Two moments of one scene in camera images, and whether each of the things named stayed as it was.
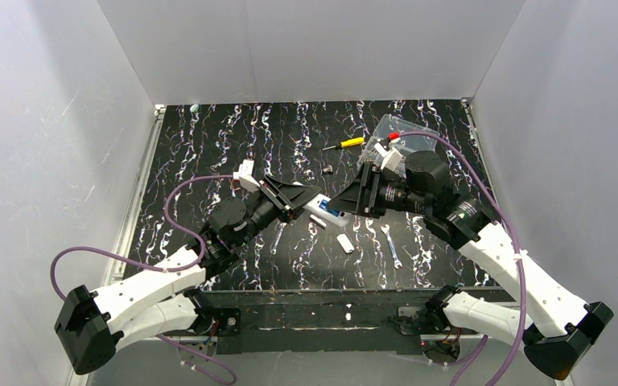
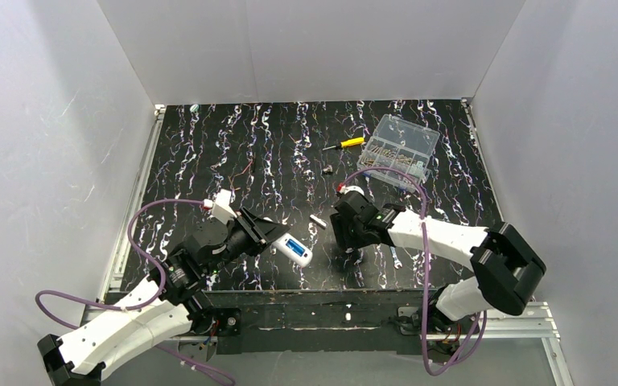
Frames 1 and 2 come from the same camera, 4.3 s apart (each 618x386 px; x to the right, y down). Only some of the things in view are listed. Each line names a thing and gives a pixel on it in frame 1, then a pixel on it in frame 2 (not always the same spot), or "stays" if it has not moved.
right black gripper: x=368 y=189 to x=342 y=224
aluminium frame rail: x=121 y=249 stays
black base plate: x=321 y=321 stays
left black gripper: x=278 y=200 to x=253 y=227
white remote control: x=313 y=206 to x=293 y=249
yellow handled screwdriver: x=355 y=141 stays
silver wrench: x=385 y=228 stays
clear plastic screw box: x=387 y=124 stays
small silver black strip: x=323 y=223 stays
